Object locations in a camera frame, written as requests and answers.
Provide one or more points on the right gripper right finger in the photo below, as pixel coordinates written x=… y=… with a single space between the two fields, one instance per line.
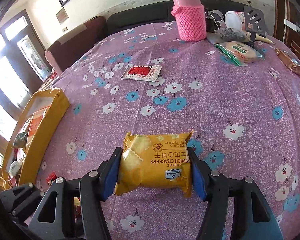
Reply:
x=252 y=215

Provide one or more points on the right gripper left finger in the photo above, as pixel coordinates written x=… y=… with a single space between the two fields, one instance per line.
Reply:
x=54 y=217

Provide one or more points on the yellow cheese sandwich cracker pack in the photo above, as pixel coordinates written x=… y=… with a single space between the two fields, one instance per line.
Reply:
x=156 y=161

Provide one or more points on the green pea snack pack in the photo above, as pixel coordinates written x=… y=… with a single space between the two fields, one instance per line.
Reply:
x=20 y=140

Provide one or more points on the orange chicken cracker pack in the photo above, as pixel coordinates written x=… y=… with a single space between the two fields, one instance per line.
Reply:
x=35 y=121

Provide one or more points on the beige small snack pack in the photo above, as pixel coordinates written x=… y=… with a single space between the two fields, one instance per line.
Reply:
x=14 y=168

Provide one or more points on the small red dark candy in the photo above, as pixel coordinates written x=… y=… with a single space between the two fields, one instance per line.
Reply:
x=51 y=178

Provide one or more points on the yellow cardboard box tray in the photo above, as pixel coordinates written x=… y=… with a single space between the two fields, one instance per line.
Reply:
x=56 y=99

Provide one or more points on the purple floral tablecloth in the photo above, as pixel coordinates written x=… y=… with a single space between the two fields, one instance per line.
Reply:
x=245 y=120

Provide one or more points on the maroon armchair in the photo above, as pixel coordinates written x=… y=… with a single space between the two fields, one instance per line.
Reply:
x=70 y=47

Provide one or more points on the brown wrapped snack bar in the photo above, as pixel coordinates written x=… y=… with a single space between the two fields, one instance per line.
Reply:
x=290 y=61

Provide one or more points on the round biscuit green pack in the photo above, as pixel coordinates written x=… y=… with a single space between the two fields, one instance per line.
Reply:
x=239 y=53

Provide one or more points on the red white sachet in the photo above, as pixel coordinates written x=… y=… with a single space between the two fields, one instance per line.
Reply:
x=142 y=73

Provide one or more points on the bag of dark seeds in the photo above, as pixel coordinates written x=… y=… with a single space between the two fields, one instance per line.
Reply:
x=231 y=34

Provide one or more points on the white lidded cup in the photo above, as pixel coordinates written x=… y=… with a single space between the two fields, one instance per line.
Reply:
x=235 y=19

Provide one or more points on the pink thermos with knit sleeve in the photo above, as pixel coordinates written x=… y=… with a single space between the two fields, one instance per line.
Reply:
x=190 y=19

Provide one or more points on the black sofa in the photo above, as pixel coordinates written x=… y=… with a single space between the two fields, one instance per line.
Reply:
x=160 y=12

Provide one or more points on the small wall plaque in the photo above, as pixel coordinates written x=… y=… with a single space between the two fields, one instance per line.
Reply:
x=62 y=16

